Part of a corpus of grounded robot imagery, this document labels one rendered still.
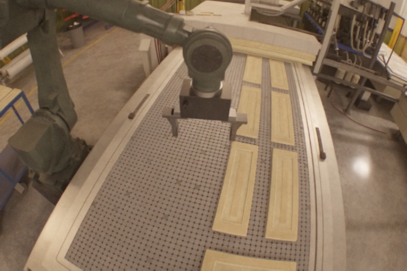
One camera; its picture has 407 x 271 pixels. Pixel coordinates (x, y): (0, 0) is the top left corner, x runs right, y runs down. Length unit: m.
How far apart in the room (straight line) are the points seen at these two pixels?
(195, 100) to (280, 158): 0.83
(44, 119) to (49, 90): 0.21
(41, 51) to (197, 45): 1.02
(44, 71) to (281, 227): 1.75
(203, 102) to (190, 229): 0.69
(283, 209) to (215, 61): 0.93
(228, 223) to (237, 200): 0.15
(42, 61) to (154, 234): 1.24
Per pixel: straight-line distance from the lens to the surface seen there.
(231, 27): 2.78
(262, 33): 2.77
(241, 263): 1.12
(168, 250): 1.14
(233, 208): 1.19
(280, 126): 1.66
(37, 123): 1.63
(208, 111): 0.88
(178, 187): 1.25
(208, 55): 0.68
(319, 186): 1.48
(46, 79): 1.49
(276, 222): 1.23
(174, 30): 0.73
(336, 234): 1.45
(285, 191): 1.32
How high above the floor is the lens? 1.99
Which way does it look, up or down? 44 degrees down
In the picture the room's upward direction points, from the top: 3 degrees clockwise
